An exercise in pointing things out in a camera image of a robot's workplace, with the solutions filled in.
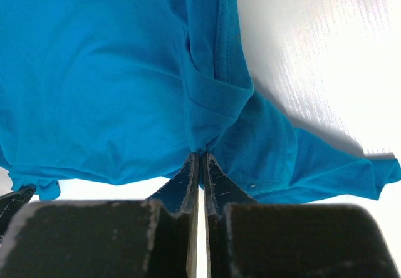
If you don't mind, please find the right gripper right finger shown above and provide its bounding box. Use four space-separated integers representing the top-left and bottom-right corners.
202 153 257 278

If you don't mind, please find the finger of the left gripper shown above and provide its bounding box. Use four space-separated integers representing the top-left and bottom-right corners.
0 185 36 234

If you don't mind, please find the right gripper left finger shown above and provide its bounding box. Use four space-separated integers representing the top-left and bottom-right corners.
147 153 199 277

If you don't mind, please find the blue t shirt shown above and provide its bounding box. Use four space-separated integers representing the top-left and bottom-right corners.
1 0 400 203

